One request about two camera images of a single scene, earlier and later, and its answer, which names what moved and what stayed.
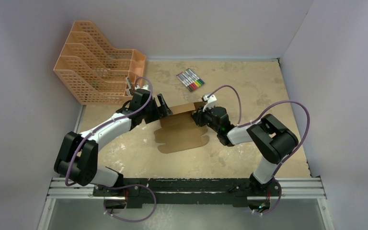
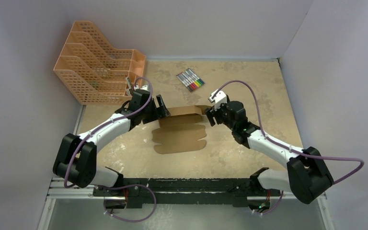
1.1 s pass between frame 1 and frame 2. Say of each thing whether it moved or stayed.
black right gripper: moved
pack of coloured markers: stayed
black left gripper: stayed
